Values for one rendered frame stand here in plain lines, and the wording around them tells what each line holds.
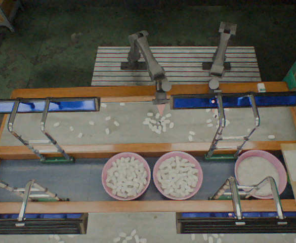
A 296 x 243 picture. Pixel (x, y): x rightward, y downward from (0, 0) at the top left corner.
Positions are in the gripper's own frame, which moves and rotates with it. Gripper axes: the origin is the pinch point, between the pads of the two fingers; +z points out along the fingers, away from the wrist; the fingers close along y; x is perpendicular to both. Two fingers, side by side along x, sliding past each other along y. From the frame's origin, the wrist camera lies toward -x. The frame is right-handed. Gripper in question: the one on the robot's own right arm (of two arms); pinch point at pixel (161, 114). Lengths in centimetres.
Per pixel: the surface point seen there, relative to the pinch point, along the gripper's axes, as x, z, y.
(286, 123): 3, 8, 75
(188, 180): -19.4, 33.2, 13.7
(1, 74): 130, -26, -171
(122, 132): 0.6, 10.6, -23.5
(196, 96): -27.4, -13.4, 16.4
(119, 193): -23, 38, -24
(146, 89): 18.2, -13.9, -8.9
